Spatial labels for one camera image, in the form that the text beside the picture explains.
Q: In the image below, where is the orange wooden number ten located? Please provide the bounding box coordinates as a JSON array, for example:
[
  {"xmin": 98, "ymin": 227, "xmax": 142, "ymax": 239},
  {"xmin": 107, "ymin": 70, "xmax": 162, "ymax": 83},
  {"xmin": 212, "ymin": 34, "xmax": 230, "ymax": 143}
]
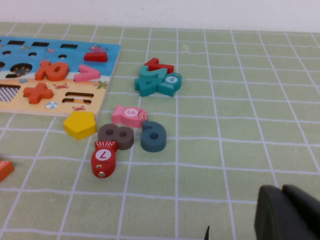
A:
[{"xmin": 34, "ymin": 60, "xmax": 70, "ymax": 82}]

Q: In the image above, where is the teal wooden number two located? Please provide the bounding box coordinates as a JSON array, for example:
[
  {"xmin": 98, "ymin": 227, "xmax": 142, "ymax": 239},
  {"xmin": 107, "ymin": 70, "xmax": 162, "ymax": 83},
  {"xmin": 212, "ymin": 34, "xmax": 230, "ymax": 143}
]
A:
[{"xmin": 138, "ymin": 65, "xmax": 168, "ymax": 80}]

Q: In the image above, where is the pink wooden fish five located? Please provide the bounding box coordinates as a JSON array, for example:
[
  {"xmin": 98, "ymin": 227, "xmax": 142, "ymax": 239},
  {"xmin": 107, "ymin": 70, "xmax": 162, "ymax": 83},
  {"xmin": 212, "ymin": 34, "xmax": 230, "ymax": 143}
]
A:
[{"xmin": 111, "ymin": 104, "xmax": 148, "ymax": 129}]

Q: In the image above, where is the brown fish piece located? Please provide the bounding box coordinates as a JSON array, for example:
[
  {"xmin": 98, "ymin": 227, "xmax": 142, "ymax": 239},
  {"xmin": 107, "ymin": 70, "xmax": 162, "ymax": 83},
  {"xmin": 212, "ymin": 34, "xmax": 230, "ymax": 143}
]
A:
[{"xmin": 97, "ymin": 123, "xmax": 135, "ymax": 151}]

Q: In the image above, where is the red wooden number seven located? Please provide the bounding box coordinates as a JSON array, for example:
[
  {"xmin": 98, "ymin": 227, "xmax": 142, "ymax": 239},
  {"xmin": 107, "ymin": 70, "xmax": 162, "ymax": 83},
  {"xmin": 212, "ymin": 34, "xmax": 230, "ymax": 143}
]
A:
[{"xmin": 144, "ymin": 57, "xmax": 175, "ymax": 75}]

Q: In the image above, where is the dark blue number nine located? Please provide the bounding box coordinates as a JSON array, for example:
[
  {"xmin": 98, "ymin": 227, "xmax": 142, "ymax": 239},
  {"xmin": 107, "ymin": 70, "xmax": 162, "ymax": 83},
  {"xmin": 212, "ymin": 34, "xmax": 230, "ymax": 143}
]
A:
[{"xmin": 140, "ymin": 120, "xmax": 168, "ymax": 153}]

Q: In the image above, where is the teal wooden fish four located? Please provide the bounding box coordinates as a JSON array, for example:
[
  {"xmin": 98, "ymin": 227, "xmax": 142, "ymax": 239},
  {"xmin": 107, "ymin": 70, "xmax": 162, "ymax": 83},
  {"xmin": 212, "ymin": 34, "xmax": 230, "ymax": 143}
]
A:
[{"xmin": 157, "ymin": 72, "xmax": 183, "ymax": 98}]

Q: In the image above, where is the teal wooden number four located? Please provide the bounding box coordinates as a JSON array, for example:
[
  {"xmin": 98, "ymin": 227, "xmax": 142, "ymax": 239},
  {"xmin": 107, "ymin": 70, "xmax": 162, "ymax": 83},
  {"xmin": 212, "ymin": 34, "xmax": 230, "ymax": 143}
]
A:
[{"xmin": 134, "ymin": 74, "xmax": 166, "ymax": 98}]

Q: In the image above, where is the wooden number shape puzzle board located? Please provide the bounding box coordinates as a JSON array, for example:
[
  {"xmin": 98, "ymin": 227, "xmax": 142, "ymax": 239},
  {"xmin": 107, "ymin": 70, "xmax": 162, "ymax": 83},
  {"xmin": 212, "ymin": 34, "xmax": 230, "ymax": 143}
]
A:
[{"xmin": 0, "ymin": 36, "xmax": 122, "ymax": 118}]

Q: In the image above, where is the orange wooden plus sign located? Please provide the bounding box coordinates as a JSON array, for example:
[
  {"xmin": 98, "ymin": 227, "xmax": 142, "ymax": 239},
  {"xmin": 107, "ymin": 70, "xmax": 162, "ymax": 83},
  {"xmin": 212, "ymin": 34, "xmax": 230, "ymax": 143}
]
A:
[{"xmin": 23, "ymin": 82, "xmax": 55, "ymax": 105}]

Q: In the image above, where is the yellow wooden pentagon piece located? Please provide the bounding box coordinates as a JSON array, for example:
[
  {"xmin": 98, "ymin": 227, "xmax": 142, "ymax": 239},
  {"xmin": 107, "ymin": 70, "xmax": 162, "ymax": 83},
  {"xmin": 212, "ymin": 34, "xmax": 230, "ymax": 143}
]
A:
[{"xmin": 62, "ymin": 110, "xmax": 98, "ymax": 141}]

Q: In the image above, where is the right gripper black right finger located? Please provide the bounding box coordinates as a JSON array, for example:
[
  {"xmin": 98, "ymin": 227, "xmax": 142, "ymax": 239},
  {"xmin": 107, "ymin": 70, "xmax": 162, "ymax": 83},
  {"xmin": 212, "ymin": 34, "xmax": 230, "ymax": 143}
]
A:
[{"xmin": 282, "ymin": 184, "xmax": 320, "ymax": 240}]

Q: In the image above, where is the orange wooden fish ten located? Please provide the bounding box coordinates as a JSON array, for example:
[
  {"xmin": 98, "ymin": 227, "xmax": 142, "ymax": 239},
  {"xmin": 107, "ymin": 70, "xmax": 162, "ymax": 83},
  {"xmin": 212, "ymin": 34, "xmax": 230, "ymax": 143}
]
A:
[{"xmin": 0, "ymin": 159, "xmax": 15, "ymax": 183}]

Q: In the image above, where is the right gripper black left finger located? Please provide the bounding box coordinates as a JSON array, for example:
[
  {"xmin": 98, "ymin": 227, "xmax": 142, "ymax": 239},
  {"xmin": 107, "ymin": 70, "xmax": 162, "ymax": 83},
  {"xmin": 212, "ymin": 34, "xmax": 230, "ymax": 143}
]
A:
[{"xmin": 254, "ymin": 185, "xmax": 320, "ymax": 240}]

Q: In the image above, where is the pink wooden greater-than sign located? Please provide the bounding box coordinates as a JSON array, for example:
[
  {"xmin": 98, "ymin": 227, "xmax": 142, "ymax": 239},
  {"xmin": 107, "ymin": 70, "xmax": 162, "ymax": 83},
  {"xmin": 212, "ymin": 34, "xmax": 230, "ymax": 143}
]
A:
[{"xmin": 73, "ymin": 64, "xmax": 101, "ymax": 83}]

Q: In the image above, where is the green grid tablecloth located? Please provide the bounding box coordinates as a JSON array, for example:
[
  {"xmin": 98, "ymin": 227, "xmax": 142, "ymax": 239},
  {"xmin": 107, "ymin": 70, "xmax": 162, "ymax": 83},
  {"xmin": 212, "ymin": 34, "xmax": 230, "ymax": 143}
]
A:
[{"xmin": 0, "ymin": 21, "xmax": 320, "ymax": 240}]

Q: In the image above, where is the red wooden fish seven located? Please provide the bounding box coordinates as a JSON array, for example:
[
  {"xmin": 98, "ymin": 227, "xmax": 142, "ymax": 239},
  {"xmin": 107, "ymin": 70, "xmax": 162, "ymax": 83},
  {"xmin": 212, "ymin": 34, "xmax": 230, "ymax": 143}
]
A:
[{"xmin": 90, "ymin": 140, "xmax": 118, "ymax": 179}]

